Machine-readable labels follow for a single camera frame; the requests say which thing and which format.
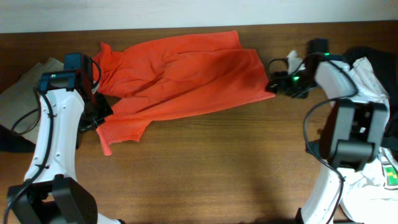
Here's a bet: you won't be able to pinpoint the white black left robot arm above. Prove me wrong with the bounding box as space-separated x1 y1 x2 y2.
3 70 122 223

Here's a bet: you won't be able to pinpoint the red orange t-shirt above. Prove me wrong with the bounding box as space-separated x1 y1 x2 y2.
94 30 273 156

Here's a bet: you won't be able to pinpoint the folded black garment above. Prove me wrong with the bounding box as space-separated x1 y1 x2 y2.
1 126 35 153

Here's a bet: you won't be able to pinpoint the folded khaki trousers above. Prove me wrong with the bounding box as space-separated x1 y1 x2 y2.
1 58 63 151

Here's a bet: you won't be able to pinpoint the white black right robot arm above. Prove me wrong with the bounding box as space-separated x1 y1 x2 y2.
266 51 390 223

